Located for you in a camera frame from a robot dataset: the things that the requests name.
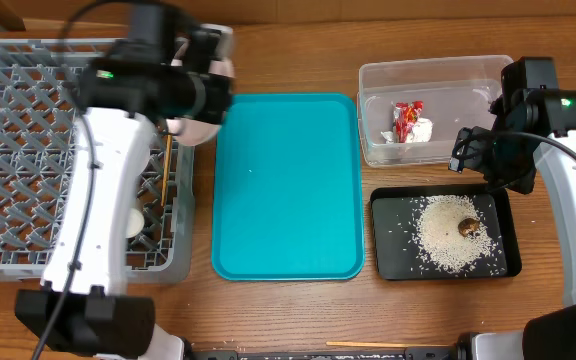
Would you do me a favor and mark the small white cup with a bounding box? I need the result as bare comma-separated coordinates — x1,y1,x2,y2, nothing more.
126,208,145,238

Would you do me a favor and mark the white round plate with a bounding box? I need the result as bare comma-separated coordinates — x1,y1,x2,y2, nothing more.
166,23,235,146

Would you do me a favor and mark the red snack wrapper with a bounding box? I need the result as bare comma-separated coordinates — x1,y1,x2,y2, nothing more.
393,101,424,143

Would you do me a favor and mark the wooden chopstick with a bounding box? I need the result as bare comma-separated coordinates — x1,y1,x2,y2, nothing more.
160,134,173,208
325,341,412,349

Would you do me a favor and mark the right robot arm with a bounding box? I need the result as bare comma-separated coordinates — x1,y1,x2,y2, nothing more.
449,57,576,360

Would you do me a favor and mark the white napkin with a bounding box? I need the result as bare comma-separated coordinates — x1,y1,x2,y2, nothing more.
381,118,433,144

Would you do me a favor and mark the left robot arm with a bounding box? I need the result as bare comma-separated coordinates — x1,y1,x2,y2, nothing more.
15,1,234,359

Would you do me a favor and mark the black rectangular tray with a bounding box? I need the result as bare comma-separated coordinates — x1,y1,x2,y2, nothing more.
370,184,522,280

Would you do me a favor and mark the teal plastic tray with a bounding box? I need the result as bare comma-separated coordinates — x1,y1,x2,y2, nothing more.
212,93,365,281

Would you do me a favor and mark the clear plastic bin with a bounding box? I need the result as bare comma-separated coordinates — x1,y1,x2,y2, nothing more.
357,55,512,167

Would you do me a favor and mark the grey plastic dish rack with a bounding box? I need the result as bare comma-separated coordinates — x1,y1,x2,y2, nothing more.
0,38,195,283

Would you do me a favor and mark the white rice pile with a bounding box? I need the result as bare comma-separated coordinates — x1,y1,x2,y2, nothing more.
392,195,508,279

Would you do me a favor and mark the brown food piece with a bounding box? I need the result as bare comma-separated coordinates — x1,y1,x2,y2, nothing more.
458,218,481,238

